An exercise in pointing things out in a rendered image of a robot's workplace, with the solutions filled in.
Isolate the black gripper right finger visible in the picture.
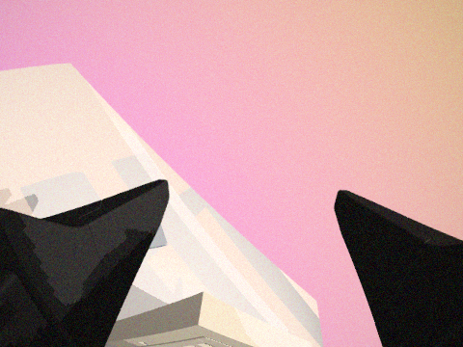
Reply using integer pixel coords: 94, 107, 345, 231
333, 189, 463, 347

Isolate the grey flat rectangular slab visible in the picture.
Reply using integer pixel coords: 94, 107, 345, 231
150, 225, 167, 248

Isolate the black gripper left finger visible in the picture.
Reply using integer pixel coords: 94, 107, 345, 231
0, 178, 170, 347

